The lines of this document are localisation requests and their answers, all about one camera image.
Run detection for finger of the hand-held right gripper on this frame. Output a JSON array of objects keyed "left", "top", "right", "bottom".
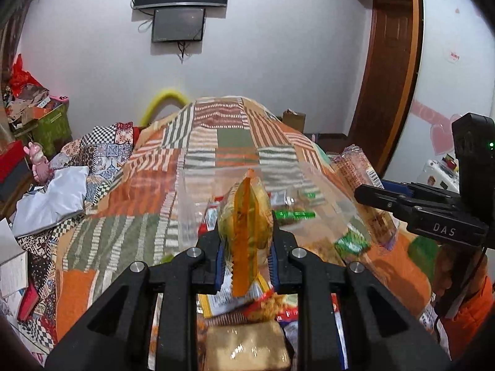
[
  {"left": 354, "top": 185, "right": 430, "bottom": 223},
  {"left": 381, "top": 180, "right": 462, "bottom": 202}
]

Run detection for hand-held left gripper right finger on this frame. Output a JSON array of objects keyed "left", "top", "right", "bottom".
[{"left": 269, "top": 227, "right": 454, "bottom": 371}]

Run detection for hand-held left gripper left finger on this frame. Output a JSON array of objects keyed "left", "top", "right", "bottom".
[{"left": 44, "top": 230, "right": 227, "bottom": 371}]

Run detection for clear packet of brown biscuits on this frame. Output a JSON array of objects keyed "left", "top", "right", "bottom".
[{"left": 332, "top": 145, "right": 401, "bottom": 248}]

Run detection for yellow snack packet orange seal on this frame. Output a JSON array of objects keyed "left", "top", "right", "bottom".
[{"left": 217, "top": 168, "right": 277, "bottom": 298}]

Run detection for clear plastic container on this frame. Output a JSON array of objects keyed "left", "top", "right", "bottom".
[{"left": 170, "top": 164, "right": 374, "bottom": 371}]

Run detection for person's right forearm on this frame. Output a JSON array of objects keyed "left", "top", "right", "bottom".
[{"left": 441, "top": 267, "right": 494, "bottom": 360}]

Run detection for person's right hand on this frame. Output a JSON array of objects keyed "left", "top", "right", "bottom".
[{"left": 432, "top": 244, "right": 470, "bottom": 307}]

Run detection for orange noodle snack packet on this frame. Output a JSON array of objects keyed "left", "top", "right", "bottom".
[{"left": 232, "top": 290, "right": 302, "bottom": 323}]

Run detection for green snack packet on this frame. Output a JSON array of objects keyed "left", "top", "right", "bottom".
[
  {"left": 334, "top": 230, "right": 372, "bottom": 256},
  {"left": 273, "top": 209, "right": 318, "bottom": 227}
]

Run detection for red white snack packet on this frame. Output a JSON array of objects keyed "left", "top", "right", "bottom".
[{"left": 201, "top": 201, "right": 229, "bottom": 233}]

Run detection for beige block packet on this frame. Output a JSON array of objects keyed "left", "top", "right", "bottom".
[{"left": 203, "top": 322, "right": 291, "bottom": 371}]

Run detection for cardboard box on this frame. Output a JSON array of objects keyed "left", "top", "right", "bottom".
[{"left": 282, "top": 110, "right": 306, "bottom": 130}]

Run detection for striped patchwork blanket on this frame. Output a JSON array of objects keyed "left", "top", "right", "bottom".
[{"left": 54, "top": 96, "right": 439, "bottom": 352}]

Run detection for patterned quilt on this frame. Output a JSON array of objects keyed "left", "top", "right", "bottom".
[{"left": 15, "top": 122, "right": 140, "bottom": 341}]

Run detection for white cloth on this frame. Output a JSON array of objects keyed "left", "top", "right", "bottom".
[{"left": 13, "top": 166, "right": 89, "bottom": 238}]

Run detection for yellow foam tube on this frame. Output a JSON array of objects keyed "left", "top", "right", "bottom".
[{"left": 140, "top": 89, "right": 190, "bottom": 128}]

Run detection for white notebook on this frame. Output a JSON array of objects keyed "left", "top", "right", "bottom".
[{"left": 0, "top": 251, "right": 29, "bottom": 298}]

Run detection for pink toy figure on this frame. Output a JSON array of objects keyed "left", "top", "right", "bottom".
[{"left": 24, "top": 142, "right": 53, "bottom": 184}]

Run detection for green storage box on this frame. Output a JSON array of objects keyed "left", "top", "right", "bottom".
[{"left": 31, "top": 102, "right": 72, "bottom": 157}]

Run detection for red box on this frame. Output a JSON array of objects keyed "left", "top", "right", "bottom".
[{"left": 0, "top": 141, "right": 28, "bottom": 192}]

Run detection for pile of papers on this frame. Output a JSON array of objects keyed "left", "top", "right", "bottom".
[{"left": 4, "top": 85, "right": 70, "bottom": 128}]

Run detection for red plastic bag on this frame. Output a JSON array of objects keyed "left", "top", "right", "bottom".
[{"left": 10, "top": 54, "right": 41, "bottom": 93}]

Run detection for striped curtain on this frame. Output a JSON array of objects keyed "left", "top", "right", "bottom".
[{"left": 0, "top": 0, "right": 70, "bottom": 82}]

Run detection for wooden door frame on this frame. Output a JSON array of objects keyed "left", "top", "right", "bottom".
[{"left": 332, "top": 0, "right": 423, "bottom": 171}]

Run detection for black hanging cables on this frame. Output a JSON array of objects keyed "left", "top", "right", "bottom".
[{"left": 176, "top": 41, "right": 194, "bottom": 64}]

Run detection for small wall monitor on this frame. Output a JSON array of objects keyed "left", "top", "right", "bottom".
[{"left": 152, "top": 7, "right": 206, "bottom": 43}]

